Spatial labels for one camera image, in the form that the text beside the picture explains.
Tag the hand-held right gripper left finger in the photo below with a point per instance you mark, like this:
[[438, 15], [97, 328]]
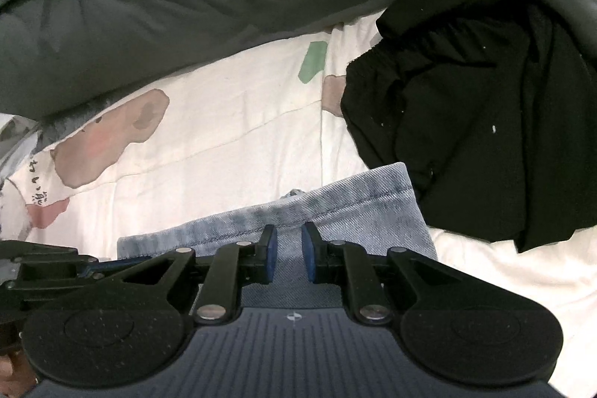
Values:
[[269, 253]]

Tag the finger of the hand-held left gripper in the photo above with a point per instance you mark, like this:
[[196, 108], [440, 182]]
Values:
[[105, 267]]

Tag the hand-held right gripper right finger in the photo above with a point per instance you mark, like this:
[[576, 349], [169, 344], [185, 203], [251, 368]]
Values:
[[308, 251]]

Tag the blue denim pants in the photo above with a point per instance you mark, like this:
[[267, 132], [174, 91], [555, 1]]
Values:
[[364, 202]]

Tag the cream bear print bed sheet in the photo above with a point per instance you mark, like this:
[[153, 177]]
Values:
[[224, 123]]

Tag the grey patterned cloth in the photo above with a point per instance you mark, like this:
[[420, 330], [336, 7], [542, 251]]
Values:
[[16, 146]]

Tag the black elastic-waist pants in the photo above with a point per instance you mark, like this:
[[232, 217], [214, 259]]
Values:
[[466, 123]]

